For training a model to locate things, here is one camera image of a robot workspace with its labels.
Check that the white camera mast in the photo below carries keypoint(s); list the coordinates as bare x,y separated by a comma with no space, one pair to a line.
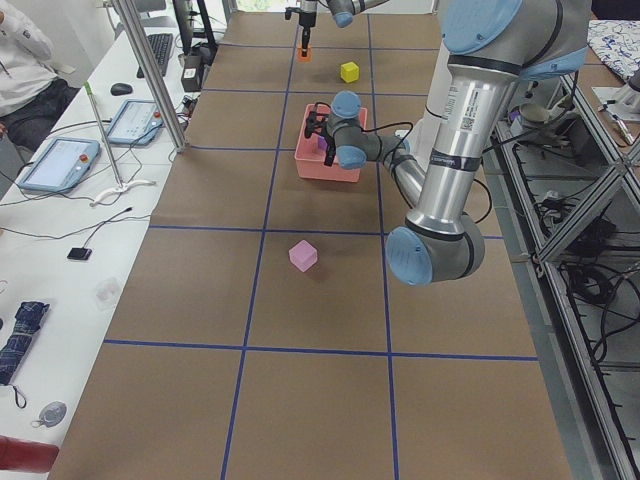
446,147

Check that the near blue teach pendant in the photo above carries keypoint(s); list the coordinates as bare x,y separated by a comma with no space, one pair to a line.
62,165

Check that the pink foam block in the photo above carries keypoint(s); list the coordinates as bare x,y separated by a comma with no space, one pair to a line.
303,255

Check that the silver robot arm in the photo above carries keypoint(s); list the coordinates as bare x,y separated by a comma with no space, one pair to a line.
492,45
342,11

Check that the blue teach pendant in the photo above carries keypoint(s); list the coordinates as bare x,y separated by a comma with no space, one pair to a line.
136,123
62,165

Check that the thin rod stand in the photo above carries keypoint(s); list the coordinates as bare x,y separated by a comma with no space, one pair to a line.
121,185

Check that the seated person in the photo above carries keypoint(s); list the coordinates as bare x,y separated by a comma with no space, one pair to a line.
33,95

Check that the grey round tag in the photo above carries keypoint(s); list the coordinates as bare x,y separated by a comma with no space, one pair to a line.
50,415

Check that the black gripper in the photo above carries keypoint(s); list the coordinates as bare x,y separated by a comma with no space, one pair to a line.
306,16
329,149

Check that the black keyboard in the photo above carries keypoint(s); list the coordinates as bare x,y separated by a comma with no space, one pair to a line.
161,46

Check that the black computer mouse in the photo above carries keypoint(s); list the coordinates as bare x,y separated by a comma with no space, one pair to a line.
121,89

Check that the yellow foam block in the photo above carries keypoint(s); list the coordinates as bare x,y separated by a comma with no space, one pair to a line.
349,72

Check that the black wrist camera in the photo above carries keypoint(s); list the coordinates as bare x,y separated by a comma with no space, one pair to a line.
315,124
290,11

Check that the black cardboard box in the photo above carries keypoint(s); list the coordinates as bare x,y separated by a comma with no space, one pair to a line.
196,65

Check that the orange foam block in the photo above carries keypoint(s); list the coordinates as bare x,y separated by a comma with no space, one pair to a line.
304,54

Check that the far blue teach pendant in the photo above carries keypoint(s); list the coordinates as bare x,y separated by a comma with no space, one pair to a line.
136,123

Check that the pink plastic bin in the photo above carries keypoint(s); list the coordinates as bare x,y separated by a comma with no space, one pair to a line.
309,160

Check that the aluminium frame post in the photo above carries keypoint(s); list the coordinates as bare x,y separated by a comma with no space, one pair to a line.
142,50

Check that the red object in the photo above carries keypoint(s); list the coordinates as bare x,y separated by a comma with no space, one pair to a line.
27,456

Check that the small black device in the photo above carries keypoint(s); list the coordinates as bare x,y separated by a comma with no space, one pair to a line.
79,254

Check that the folded blue umbrella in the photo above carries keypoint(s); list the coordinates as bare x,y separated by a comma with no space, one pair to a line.
28,320

